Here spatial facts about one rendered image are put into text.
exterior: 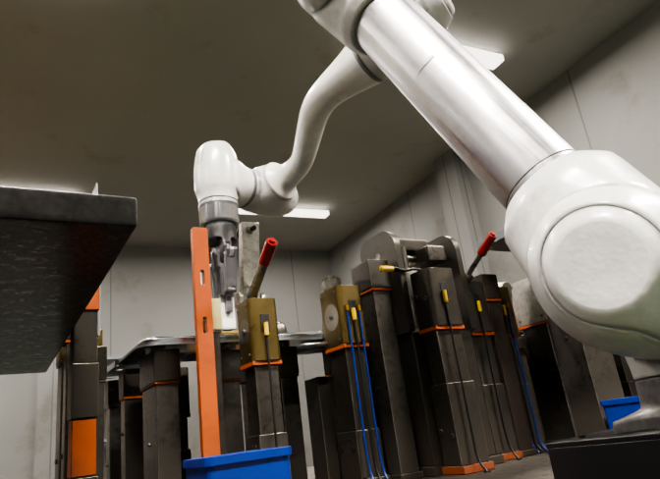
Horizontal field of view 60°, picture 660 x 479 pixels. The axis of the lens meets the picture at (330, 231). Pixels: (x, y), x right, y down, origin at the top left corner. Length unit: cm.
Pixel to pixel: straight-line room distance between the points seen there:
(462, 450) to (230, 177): 75
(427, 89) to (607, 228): 32
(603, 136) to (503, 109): 411
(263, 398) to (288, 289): 691
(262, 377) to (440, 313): 36
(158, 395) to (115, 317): 619
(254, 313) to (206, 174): 39
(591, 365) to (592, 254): 82
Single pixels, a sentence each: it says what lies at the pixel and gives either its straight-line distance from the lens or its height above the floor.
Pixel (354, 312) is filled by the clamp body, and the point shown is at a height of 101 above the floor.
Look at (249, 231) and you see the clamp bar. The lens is 114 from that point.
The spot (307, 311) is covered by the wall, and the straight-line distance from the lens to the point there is 798.
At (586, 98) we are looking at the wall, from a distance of 497.
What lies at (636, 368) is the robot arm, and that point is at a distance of 81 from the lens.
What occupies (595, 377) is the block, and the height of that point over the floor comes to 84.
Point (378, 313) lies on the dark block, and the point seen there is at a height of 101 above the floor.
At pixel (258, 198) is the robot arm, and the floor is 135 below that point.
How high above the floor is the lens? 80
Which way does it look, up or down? 19 degrees up
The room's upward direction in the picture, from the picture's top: 8 degrees counter-clockwise
